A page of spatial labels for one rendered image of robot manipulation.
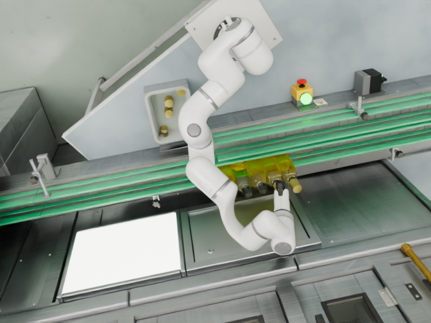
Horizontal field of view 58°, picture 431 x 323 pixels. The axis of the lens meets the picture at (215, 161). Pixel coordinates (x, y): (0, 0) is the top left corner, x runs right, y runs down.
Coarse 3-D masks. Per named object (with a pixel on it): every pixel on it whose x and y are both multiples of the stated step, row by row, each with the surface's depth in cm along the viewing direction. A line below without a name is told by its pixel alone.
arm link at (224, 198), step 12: (228, 180) 115; (216, 192) 114; (228, 192) 113; (228, 204) 115; (228, 216) 117; (228, 228) 117; (240, 228) 120; (252, 228) 114; (240, 240) 117; (252, 240) 114; (264, 240) 114
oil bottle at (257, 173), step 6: (246, 162) 152; (252, 162) 152; (258, 162) 151; (252, 168) 148; (258, 168) 148; (252, 174) 145; (258, 174) 144; (264, 174) 144; (252, 180) 144; (258, 180) 143; (264, 180) 143
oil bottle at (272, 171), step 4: (272, 156) 154; (260, 160) 153; (264, 160) 152; (268, 160) 151; (272, 160) 151; (264, 164) 150; (268, 164) 149; (272, 164) 149; (276, 164) 149; (264, 168) 148; (268, 168) 147; (272, 168) 146; (276, 168) 146; (268, 172) 144; (272, 172) 144; (276, 172) 144; (280, 172) 144; (268, 176) 144; (272, 176) 143; (276, 176) 143; (280, 176) 143; (268, 180) 144; (272, 180) 143; (268, 184) 146; (272, 184) 144
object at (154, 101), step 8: (168, 88) 146; (176, 88) 146; (184, 88) 147; (152, 96) 154; (160, 96) 155; (176, 96) 155; (184, 96) 156; (152, 104) 156; (160, 104) 156; (176, 104) 157; (152, 112) 153; (160, 112) 158; (176, 112) 159; (152, 120) 152; (160, 120) 160; (168, 120) 160; (176, 120) 161; (152, 128) 153; (168, 128) 162; (176, 128) 163; (160, 136) 160; (168, 136) 159; (176, 136) 159
